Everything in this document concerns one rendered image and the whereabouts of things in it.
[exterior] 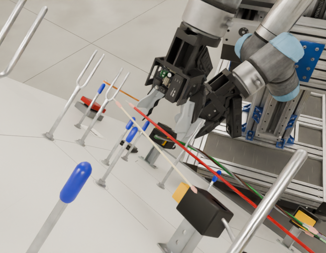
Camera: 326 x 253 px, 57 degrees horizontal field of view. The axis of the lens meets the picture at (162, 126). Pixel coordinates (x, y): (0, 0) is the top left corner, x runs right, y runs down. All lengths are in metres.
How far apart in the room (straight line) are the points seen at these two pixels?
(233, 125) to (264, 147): 1.17
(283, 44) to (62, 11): 3.19
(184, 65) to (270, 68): 0.27
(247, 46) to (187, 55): 0.41
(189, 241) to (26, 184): 0.17
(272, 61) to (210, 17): 0.28
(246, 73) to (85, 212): 0.51
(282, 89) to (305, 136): 1.28
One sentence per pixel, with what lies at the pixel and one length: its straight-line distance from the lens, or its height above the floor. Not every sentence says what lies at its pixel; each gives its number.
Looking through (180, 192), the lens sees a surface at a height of 1.35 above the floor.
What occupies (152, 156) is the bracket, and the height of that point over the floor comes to 1.11.
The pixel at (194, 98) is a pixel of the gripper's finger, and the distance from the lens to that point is 0.54.
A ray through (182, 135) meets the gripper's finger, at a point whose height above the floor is 1.21.
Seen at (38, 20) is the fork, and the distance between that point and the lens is 0.23.
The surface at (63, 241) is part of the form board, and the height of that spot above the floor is 1.42.
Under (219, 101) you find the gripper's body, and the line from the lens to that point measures 0.70.
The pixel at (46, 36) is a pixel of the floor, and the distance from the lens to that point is 3.34.
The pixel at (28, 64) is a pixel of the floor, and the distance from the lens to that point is 3.01.
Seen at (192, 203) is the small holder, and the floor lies 1.36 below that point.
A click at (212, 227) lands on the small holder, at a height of 1.36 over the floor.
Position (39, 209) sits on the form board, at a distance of 0.28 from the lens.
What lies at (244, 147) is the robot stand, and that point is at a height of 0.21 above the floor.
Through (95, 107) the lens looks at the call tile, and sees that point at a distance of 0.76.
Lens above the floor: 1.65
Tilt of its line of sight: 48 degrees down
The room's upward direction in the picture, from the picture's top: straight up
